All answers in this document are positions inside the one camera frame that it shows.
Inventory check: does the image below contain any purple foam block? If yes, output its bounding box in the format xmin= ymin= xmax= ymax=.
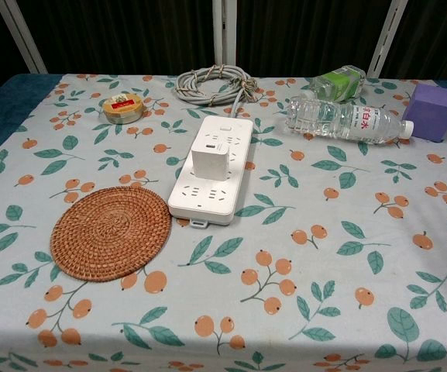
xmin=401 ymin=83 xmax=447 ymax=143

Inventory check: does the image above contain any clear water bottle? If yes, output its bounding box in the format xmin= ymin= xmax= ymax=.
xmin=284 ymin=96 xmax=415 ymax=146

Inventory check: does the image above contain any floral fruit print tablecloth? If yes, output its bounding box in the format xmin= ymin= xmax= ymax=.
xmin=0 ymin=73 xmax=447 ymax=372

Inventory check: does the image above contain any white slotted metal upright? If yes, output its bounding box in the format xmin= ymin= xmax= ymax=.
xmin=365 ymin=0 xmax=408 ymax=78
xmin=211 ymin=0 xmax=239 ymax=67
xmin=0 ymin=0 xmax=49 ymax=74

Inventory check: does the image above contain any white power strip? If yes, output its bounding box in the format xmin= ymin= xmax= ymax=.
xmin=167 ymin=115 xmax=255 ymax=230

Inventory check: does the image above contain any dark blue table cover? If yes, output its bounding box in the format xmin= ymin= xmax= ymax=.
xmin=0 ymin=73 xmax=64 ymax=170

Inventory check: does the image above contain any round woven rattan coaster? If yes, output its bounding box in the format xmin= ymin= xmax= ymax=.
xmin=50 ymin=186 xmax=173 ymax=282

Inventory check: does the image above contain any grey cable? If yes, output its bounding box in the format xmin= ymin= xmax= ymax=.
xmin=174 ymin=64 xmax=258 ymax=118

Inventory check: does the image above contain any green labelled plastic bottle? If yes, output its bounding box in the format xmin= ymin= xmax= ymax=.
xmin=308 ymin=64 xmax=367 ymax=103

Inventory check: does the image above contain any white cube charger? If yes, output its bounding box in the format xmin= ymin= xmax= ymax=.
xmin=190 ymin=136 xmax=231 ymax=182

